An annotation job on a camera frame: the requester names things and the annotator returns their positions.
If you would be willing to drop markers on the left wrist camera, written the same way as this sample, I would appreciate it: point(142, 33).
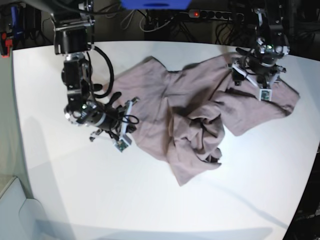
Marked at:
point(265, 94)

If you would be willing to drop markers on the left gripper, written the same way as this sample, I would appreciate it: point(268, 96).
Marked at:
point(258, 75)

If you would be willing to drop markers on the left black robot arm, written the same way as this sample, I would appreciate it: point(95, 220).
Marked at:
point(271, 43)

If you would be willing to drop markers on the black power strip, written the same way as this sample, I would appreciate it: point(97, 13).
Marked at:
point(210, 15)

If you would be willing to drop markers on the blue plastic box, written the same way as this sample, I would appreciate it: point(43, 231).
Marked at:
point(155, 4)

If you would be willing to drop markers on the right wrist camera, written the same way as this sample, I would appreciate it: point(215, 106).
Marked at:
point(123, 143)

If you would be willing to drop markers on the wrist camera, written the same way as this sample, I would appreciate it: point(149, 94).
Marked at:
point(123, 143)
point(265, 94)

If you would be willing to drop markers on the mauve t-shirt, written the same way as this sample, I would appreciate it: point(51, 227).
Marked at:
point(183, 114)

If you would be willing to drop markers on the grey rounded bin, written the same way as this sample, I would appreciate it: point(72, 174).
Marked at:
point(20, 217)

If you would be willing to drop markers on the red and black clamp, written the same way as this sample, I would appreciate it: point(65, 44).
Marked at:
point(5, 45)

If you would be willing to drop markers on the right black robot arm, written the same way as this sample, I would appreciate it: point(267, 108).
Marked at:
point(73, 25)

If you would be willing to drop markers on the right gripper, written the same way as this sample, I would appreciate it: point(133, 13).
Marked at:
point(116, 122)

